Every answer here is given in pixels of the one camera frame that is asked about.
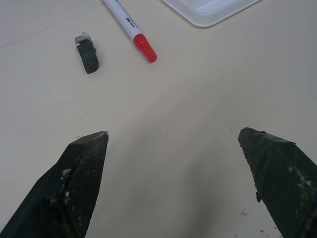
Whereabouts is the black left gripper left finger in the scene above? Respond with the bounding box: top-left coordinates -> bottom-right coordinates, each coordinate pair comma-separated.
0,130 -> 110,238

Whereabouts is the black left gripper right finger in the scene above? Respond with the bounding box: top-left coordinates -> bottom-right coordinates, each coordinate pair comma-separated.
237,127 -> 317,238

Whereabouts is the black eraser in clear wrapper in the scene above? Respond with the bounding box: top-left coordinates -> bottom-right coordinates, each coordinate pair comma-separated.
74,31 -> 101,74

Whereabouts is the white marker with red cap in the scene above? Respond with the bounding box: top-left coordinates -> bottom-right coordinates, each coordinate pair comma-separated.
103,0 -> 158,63

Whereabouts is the white plastic tray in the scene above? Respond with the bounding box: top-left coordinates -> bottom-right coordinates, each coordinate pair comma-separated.
162,0 -> 263,28

